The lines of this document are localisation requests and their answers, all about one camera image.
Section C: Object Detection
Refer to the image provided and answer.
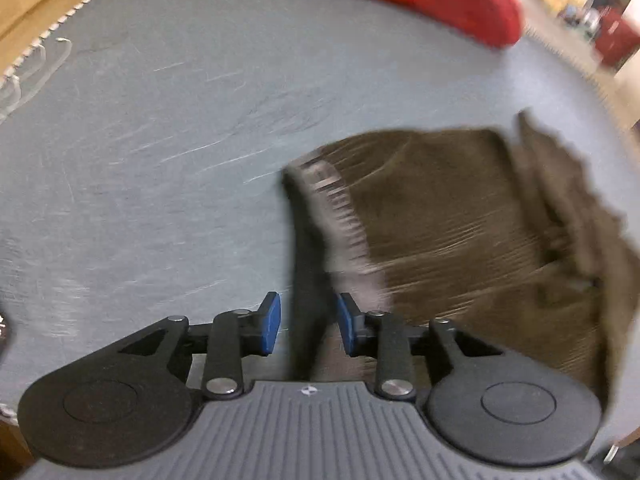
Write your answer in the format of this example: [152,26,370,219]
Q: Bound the brown corduroy pants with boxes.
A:
[282,113,639,404]

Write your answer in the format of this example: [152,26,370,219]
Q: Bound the dark red cushion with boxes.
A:
[594,6,639,70]

